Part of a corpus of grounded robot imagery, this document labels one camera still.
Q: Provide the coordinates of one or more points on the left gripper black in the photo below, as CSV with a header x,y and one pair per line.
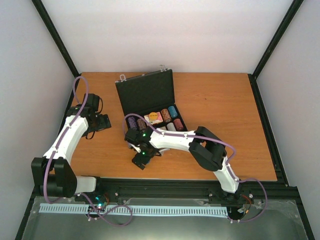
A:
x,y
104,123

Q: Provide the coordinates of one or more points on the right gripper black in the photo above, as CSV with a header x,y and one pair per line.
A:
x,y
144,160

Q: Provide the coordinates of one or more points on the red playing card deck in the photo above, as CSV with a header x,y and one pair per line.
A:
x,y
158,121

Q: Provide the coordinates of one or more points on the white poker chip stack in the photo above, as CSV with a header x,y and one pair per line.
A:
x,y
171,127

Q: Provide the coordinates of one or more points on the black poker set case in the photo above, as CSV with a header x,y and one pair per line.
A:
x,y
149,92

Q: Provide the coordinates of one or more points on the red poker chip stack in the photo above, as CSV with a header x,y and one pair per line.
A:
x,y
178,124

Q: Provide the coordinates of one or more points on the blue poker chip stack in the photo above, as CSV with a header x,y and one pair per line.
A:
x,y
172,111

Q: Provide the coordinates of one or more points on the yellow dealer button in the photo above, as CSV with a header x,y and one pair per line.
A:
x,y
153,116

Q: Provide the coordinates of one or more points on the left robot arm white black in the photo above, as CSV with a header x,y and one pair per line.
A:
x,y
52,173

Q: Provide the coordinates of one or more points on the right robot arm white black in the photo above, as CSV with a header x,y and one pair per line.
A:
x,y
204,146

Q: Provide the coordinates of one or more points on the light blue slotted cable duct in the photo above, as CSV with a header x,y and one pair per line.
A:
x,y
136,211

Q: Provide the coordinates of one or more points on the black aluminium frame rail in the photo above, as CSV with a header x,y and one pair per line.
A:
x,y
228,108

